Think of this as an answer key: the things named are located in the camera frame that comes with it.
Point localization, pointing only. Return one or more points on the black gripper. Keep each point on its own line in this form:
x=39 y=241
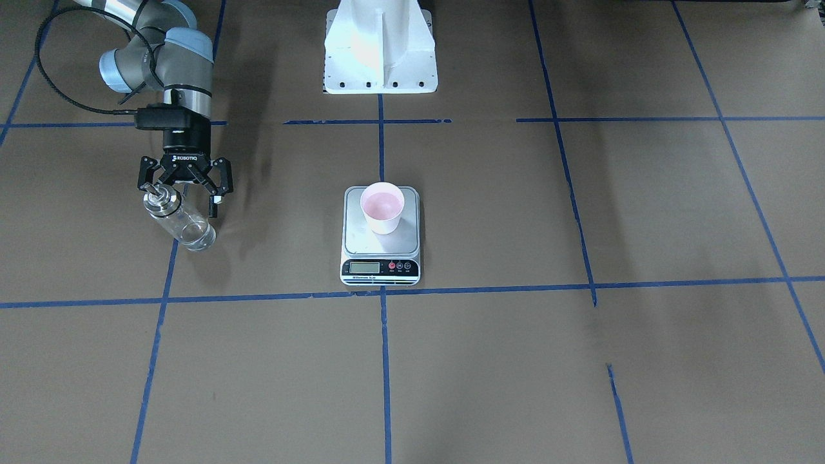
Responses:
x=186 y=149

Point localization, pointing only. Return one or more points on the pink cup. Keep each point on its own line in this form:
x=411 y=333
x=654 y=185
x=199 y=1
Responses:
x=382 y=205

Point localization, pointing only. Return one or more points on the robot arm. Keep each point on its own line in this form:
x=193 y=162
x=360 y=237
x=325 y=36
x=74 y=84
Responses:
x=167 y=53

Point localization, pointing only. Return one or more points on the silver digital kitchen scale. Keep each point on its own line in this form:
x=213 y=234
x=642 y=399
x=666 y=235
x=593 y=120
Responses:
x=369 y=258

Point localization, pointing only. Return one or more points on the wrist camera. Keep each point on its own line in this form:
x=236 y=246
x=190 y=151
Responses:
x=168 y=117

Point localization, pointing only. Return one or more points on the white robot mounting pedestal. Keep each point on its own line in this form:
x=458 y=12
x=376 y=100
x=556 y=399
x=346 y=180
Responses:
x=379 y=47

